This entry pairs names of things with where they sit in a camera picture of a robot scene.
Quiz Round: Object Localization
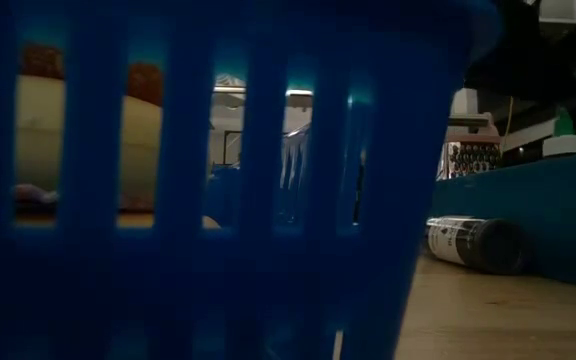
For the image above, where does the white rectangular fixture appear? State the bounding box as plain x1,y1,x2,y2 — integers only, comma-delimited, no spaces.
450,88,479,117

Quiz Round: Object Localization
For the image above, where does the metal box grater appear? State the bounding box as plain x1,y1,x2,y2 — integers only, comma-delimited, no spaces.
436,124,503,181

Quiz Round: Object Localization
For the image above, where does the blue slotted plastic basket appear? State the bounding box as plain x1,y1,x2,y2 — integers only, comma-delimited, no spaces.
0,0,503,360

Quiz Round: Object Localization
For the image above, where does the beige bulky object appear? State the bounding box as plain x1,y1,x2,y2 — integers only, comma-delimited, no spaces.
15,43,164,211

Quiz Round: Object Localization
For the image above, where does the blue plastic bin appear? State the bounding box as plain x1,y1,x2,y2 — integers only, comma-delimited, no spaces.
430,149,576,292

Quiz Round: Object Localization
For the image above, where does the dark paint bottle white label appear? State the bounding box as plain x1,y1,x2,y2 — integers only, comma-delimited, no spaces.
426,214,533,276

